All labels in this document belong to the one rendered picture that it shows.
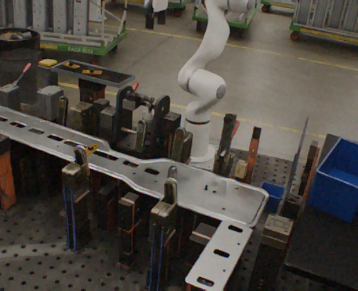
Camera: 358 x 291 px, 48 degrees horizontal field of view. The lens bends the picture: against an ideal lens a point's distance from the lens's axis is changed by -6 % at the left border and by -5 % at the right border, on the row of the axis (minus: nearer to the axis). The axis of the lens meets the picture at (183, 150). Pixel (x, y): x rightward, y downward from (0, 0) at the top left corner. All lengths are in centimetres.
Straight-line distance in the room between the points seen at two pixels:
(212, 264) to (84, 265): 56
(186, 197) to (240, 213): 18
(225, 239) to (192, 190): 25
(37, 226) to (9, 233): 11
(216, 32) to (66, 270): 111
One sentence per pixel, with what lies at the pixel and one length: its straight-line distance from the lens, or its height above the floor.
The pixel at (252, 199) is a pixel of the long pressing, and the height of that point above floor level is 100.
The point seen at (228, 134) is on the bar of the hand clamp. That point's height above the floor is 114.
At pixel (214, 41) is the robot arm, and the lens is 180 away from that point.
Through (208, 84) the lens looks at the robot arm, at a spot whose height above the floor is 118.
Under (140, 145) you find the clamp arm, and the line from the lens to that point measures 160.
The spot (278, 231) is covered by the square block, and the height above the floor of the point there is 106.
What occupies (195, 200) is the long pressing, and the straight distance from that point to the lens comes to 135.
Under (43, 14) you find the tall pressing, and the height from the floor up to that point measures 54.
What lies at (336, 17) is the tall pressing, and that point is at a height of 51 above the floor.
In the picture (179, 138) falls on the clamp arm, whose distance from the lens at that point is 154.
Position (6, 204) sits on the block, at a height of 74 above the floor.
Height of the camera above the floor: 180
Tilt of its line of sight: 30 degrees down
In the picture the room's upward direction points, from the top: 6 degrees clockwise
